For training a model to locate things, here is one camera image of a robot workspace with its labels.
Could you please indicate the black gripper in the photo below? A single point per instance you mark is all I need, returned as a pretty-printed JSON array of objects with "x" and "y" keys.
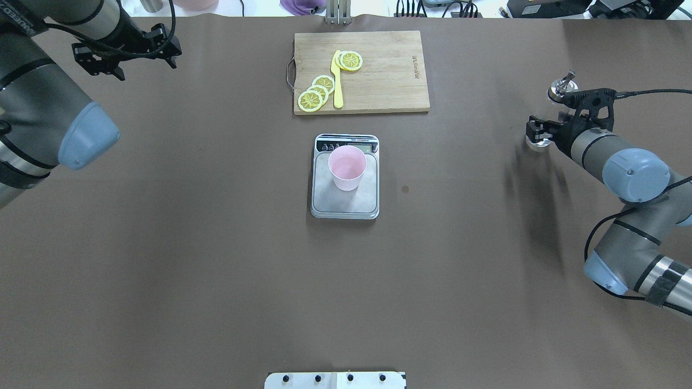
[{"x": 562, "y": 135}]

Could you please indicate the glass sauce bottle steel spout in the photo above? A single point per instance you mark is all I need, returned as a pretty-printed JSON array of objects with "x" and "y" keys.
[{"x": 550, "y": 104}]

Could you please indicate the pink plastic cup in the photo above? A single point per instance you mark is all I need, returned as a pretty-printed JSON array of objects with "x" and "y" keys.
[{"x": 347, "y": 165}]

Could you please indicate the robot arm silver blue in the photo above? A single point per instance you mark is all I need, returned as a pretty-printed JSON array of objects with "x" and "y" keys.
[
  {"x": 627, "y": 262},
  {"x": 47, "y": 119}
]

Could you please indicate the silver digital kitchen scale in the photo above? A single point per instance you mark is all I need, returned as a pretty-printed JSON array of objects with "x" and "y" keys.
[{"x": 329, "y": 201}]

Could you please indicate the black power strip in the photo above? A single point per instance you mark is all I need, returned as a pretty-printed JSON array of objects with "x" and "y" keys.
[{"x": 441, "y": 9}]

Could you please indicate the bamboo cutting board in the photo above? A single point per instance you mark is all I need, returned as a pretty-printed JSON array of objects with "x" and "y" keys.
[{"x": 391, "y": 80}]

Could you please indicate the yellow plastic knife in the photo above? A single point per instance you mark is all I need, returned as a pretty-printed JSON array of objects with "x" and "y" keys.
[{"x": 335, "y": 69}]

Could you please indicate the lemon slice front pair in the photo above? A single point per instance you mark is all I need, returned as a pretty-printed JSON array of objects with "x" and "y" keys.
[{"x": 349, "y": 60}]

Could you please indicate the lemon slice lower stack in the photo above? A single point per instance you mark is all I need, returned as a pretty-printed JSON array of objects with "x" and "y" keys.
[{"x": 325, "y": 81}]

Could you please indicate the lemon slice stack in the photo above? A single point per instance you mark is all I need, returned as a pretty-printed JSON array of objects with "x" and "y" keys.
[
  {"x": 325, "y": 81},
  {"x": 317, "y": 92}
]

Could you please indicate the lemon slice middle stack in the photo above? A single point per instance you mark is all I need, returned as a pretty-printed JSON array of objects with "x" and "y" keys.
[{"x": 317, "y": 92}]

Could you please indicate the lemon slice far right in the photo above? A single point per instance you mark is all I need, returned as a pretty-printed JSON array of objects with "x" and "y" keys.
[{"x": 310, "y": 101}]

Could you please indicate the purple cloth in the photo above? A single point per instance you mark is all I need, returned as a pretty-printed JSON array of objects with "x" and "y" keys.
[{"x": 303, "y": 7}]

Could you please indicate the pink bowl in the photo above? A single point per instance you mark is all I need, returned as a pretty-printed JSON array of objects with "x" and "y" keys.
[{"x": 195, "y": 5}]

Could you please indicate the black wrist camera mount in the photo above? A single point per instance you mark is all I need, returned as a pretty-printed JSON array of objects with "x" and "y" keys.
[
  {"x": 594, "y": 107},
  {"x": 97, "y": 57}
]

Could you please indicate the aluminium frame post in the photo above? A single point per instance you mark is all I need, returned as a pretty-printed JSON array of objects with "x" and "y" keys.
[{"x": 338, "y": 12}]

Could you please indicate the white pedestal column base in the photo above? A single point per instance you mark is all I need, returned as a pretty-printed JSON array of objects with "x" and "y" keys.
[{"x": 343, "y": 379}]

